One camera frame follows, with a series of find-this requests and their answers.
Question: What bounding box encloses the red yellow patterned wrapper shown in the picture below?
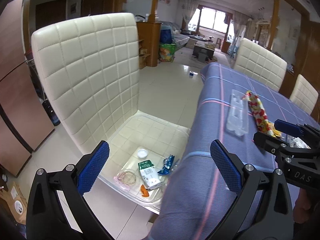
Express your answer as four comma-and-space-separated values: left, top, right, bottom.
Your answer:
245, 90, 282, 138

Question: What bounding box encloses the clear plastic blister tray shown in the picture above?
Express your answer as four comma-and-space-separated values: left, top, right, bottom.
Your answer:
226, 89, 248, 136

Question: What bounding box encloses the person's right hand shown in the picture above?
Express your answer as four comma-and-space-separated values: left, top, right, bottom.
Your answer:
293, 189, 311, 224

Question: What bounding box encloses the cream quilted chair right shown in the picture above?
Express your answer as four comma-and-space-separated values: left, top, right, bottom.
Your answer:
290, 74, 318, 115

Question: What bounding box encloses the cream quilted chair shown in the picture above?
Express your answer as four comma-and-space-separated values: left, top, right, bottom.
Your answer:
290, 74, 318, 115
233, 38, 287, 92
31, 12, 139, 154

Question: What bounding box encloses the blue plaid tablecloth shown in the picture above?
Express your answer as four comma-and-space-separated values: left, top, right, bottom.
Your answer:
147, 63, 319, 239

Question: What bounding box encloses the white round lid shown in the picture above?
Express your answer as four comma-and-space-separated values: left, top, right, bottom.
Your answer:
137, 148, 148, 159

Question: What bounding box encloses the orange peel scrap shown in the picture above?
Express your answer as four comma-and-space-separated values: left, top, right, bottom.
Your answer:
140, 184, 149, 197

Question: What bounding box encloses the green white carton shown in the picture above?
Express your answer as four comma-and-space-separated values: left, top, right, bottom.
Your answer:
138, 160, 162, 191

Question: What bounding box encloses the blue snack wrapper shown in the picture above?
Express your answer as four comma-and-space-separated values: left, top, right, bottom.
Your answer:
157, 155, 180, 176

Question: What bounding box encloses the cream quilted chair far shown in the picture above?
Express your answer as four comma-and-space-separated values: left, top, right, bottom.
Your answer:
233, 38, 287, 92

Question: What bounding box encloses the wooden sideboard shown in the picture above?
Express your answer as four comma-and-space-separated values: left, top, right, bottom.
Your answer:
279, 50, 319, 98

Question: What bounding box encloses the copper refrigerator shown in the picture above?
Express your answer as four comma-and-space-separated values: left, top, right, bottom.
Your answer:
1, 0, 54, 177

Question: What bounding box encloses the cream quilted chair left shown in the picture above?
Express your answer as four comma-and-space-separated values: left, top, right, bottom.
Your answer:
31, 12, 139, 154

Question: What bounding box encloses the dark coffee table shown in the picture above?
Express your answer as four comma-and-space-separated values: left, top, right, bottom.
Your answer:
193, 41, 215, 63

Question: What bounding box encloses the colourful woven bag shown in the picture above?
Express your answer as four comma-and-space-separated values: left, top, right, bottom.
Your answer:
159, 43, 176, 62

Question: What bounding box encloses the wooden pillar right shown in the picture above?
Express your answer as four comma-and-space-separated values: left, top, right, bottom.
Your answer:
267, 0, 280, 50

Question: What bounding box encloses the grey sofa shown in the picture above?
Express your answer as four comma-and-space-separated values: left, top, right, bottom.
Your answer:
161, 21, 190, 50

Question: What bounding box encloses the wooden partition cabinet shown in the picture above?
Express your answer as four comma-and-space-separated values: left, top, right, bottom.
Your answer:
137, 0, 161, 67

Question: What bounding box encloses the window with curtains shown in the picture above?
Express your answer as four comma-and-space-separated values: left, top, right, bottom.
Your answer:
178, 0, 249, 34

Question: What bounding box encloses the pink ring wrapper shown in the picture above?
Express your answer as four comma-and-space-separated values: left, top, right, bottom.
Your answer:
113, 170, 137, 189

